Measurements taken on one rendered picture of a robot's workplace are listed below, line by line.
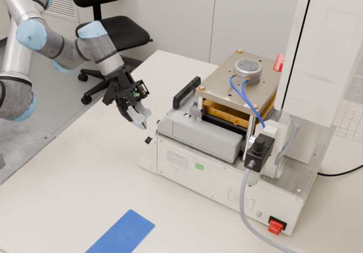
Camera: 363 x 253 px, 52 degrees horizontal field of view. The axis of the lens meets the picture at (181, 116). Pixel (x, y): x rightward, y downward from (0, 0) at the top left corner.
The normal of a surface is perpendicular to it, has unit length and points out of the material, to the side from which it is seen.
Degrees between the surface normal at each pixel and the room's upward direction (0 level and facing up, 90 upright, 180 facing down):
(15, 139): 0
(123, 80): 90
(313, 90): 90
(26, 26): 46
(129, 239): 0
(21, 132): 0
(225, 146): 90
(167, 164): 90
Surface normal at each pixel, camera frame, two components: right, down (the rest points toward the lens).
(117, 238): 0.04, -0.79
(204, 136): -0.51, 0.51
